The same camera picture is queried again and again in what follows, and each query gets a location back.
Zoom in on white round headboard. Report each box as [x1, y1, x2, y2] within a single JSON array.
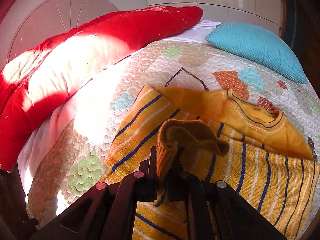
[[7, 0, 119, 63]]

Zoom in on yellow striped knit sweater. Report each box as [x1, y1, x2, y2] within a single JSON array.
[[101, 84, 320, 240]]

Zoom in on white patterned quilt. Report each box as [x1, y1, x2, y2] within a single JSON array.
[[26, 39, 320, 227]]

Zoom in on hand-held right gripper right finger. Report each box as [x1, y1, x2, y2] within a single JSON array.
[[166, 149, 288, 240]]

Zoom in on blue knit pillow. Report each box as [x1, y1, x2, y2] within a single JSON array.
[[204, 22, 308, 85]]

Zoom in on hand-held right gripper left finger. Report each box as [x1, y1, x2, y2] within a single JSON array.
[[29, 146, 158, 240]]

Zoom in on red pillow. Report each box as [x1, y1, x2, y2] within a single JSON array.
[[0, 5, 203, 172]]

